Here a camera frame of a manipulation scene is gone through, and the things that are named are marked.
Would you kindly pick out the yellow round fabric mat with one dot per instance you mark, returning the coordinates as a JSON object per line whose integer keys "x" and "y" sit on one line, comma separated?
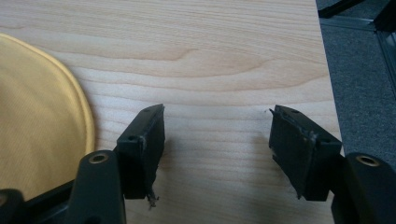
{"x": 37, "y": 118}

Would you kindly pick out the metal frame stand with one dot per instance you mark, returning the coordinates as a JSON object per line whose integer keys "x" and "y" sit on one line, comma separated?
{"x": 370, "y": 21}

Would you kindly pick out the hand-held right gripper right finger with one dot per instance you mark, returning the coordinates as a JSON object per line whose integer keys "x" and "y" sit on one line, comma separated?
{"x": 299, "y": 149}

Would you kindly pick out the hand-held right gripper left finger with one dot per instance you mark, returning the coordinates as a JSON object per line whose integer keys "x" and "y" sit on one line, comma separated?
{"x": 141, "y": 149}

